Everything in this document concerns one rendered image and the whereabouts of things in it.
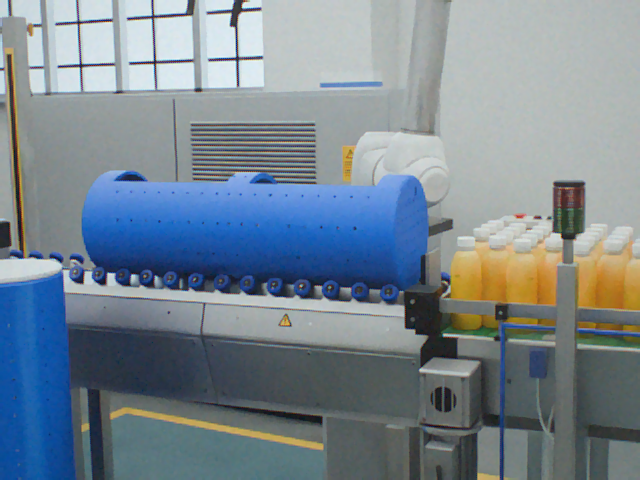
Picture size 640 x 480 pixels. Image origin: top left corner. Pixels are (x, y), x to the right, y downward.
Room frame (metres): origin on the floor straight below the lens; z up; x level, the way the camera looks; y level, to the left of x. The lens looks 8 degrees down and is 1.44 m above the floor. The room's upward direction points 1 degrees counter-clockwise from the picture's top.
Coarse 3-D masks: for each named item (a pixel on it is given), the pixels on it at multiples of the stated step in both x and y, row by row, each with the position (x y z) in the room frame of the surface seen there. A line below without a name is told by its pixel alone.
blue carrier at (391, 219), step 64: (128, 192) 2.58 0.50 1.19; (192, 192) 2.51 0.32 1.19; (256, 192) 2.44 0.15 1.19; (320, 192) 2.38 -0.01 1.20; (384, 192) 2.32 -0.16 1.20; (128, 256) 2.56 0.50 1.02; (192, 256) 2.48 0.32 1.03; (256, 256) 2.41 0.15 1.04; (320, 256) 2.34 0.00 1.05; (384, 256) 2.27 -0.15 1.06
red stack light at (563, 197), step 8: (552, 192) 1.89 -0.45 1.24; (560, 192) 1.86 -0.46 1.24; (568, 192) 1.86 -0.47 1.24; (576, 192) 1.85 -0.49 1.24; (584, 192) 1.87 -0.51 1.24; (552, 200) 1.89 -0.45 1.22; (560, 200) 1.86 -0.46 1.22; (568, 200) 1.86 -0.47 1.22; (576, 200) 1.86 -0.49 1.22; (584, 200) 1.87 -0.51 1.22
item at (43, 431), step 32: (0, 288) 2.19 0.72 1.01; (32, 288) 2.22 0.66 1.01; (64, 288) 2.35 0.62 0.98; (0, 320) 2.19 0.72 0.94; (32, 320) 2.22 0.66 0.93; (64, 320) 2.32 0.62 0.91; (0, 352) 2.19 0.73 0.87; (32, 352) 2.22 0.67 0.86; (64, 352) 2.31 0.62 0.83; (0, 384) 2.19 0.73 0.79; (32, 384) 2.21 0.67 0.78; (64, 384) 2.30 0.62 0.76; (0, 416) 2.18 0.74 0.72; (32, 416) 2.21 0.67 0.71; (64, 416) 2.29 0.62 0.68; (0, 448) 2.18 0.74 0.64; (32, 448) 2.21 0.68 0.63; (64, 448) 2.28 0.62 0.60
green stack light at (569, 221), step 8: (552, 208) 1.89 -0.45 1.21; (560, 208) 1.86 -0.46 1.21; (568, 208) 1.86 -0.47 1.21; (576, 208) 1.86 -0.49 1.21; (584, 208) 1.87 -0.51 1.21; (552, 216) 1.89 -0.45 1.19; (560, 216) 1.86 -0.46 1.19; (568, 216) 1.86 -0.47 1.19; (576, 216) 1.86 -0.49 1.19; (584, 216) 1.87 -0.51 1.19; (552, 224) 1.88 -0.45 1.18; (560, 224) 1.86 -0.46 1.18; (568, 224) 1.86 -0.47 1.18; (576, 224) 1.86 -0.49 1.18; (584, 224) 1.87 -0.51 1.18; (560, 232) 1.86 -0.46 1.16; (568, 232) 1.86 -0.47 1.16; (576, 232) 1.86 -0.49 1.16; (584, 232) 1.87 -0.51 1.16
